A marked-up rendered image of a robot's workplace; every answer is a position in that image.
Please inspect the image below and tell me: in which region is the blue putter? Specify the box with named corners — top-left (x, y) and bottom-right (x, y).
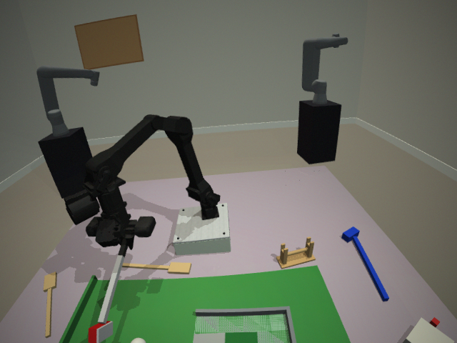
top-left (341, 227), bottom-right (389, 302)

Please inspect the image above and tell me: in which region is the green flat mat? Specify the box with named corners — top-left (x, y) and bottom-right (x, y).
top-left (69, 265), bottom-right (351, 343)

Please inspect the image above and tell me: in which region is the white golf ball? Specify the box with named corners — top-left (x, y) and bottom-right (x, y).
top-left (131, 337), bottom-right (146, 343)

